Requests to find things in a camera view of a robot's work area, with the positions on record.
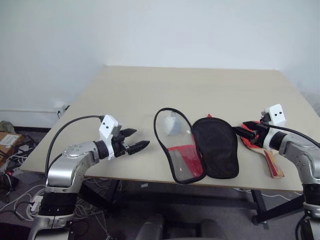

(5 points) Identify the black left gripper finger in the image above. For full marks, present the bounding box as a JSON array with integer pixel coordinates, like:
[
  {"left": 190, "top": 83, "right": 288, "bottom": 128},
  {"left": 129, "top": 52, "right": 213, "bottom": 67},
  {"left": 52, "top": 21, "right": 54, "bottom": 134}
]
[
  {"left": 127, "top": 140, "right": 151, "bottom": 155},
  {"left": 121, "top": 128, "right": 138, "bottom": 138}
]

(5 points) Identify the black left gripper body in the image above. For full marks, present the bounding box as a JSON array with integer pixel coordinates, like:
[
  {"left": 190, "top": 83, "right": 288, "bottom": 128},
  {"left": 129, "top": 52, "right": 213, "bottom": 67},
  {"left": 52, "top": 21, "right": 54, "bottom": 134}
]
[{"left": 112, "top": 131, "right": 131, "bottom": 158}]

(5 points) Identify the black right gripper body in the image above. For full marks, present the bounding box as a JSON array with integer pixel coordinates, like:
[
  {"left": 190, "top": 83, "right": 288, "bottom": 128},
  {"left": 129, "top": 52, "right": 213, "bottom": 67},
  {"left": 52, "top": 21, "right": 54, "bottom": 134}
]
[{"left": 250, "top": 121, "right": 270, "bottom": 147}]

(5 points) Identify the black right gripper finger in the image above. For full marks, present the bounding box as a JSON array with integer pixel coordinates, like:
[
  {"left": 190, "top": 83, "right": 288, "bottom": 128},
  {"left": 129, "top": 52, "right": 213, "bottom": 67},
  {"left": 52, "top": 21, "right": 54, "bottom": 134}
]
[
  {"left": 244, "top": 121, "right": 262, "bottom": 131},
  {"left": 234, "top": 126, "right": 256, "bottom": 139}
]

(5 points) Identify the red table tennis paddle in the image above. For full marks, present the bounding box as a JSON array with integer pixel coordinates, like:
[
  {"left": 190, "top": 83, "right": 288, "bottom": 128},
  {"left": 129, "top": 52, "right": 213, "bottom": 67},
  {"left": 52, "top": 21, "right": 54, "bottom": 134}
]
[{"left": 239, "top": 120, "right": 286, "bottom": 179}]

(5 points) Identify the grey rounded shape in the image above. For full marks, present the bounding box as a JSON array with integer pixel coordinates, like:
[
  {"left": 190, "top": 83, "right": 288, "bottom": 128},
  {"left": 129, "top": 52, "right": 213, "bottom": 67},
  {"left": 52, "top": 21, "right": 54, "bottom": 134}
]
[{"left": 135, "top": 214, "right": 166, "bottom": 240}]

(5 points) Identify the white power adapter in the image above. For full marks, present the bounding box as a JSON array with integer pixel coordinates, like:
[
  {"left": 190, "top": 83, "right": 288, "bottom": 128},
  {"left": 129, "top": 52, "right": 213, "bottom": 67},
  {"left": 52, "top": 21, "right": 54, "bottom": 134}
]
[{"left": 29, "top": 195, "right": 44, "bottom": 214}]

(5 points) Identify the brown cardboard box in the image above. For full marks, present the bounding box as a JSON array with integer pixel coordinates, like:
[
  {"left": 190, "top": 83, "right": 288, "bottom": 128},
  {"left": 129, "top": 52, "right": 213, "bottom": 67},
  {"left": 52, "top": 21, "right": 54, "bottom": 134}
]
[{"left": 0, "top": 131, "right": 24, "bottom": 156}]

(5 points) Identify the olive green bag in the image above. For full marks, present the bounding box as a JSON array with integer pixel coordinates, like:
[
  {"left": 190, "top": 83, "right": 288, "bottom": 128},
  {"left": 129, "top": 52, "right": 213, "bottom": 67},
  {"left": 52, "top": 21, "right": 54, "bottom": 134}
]
[{"left": 0, "top": 120, "right": 15, "bottom": 134}]

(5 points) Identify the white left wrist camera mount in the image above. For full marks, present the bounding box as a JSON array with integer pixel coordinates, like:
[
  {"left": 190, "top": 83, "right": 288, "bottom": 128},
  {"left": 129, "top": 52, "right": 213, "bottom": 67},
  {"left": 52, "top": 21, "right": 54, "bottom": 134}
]
[{"left": 98, "top": 114, "right": 123, "bottom": 161}]

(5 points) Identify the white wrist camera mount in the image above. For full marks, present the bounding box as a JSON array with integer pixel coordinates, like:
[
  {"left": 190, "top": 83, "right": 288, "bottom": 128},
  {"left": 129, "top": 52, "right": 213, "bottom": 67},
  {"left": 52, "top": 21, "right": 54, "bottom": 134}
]
[
  {"left": 259, "top": 103, "right": 288, "bottom": 150},
  {"left": 98, "top": 114, "right": 123, "bottom": 161}
]

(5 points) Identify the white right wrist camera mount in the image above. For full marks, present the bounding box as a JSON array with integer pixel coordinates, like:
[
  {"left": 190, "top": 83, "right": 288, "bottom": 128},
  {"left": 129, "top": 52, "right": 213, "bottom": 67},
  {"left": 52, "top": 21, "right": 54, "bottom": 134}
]
[{"left": 259, "top": 103, "right": 288, "bottom": 150}]

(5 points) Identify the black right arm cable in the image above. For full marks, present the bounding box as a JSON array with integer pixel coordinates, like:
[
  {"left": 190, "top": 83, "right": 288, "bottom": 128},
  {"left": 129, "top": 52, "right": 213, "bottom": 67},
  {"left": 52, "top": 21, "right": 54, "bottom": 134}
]
[{"left": 267, "top": 123, "right": 320, "bottom": 149}]

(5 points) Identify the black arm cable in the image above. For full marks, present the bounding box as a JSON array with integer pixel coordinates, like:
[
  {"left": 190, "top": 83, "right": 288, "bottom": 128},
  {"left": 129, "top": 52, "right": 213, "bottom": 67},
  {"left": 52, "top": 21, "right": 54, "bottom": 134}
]
[
  {"left": 44, "top": 114, "right": 105, "bottom": 176},
  {"left": 267, "top": 123, "right": 320, "bottom": 149}
]

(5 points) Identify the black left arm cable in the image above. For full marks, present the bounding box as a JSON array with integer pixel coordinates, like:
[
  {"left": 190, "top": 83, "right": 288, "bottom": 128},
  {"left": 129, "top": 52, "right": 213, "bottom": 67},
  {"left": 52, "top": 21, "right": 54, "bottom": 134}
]
[{"left": 44, "top": 114, "right": 105, "bottom": 176}]

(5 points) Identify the black metal table frame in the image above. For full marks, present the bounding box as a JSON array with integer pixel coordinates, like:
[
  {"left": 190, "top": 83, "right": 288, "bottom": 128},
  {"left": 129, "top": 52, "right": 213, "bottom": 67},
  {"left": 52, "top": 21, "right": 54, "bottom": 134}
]
[{"left": 81, "top": 174, "right": 305, "bottom": 230}]

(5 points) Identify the black floor cable tangle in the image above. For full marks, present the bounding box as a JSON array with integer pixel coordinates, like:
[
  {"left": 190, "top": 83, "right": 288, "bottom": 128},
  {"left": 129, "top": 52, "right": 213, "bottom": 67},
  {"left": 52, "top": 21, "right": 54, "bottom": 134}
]
[{"left": 11, "top": 133, "right": 40, "bottom": 163}]

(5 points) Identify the white wall cable trunking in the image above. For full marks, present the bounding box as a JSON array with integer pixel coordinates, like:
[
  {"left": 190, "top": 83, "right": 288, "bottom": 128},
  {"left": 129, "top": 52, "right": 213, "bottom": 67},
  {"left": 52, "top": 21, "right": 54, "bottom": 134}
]
[{"left": 0, "top": 104, "right": 71, "bottom": 119}]

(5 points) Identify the white floor cable tangle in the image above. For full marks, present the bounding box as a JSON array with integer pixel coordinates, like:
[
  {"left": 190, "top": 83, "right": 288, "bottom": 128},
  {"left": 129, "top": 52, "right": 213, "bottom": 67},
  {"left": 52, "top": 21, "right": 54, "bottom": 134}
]
[{"left": 0, "top": 183, "right": 52, "bottom": 222}]

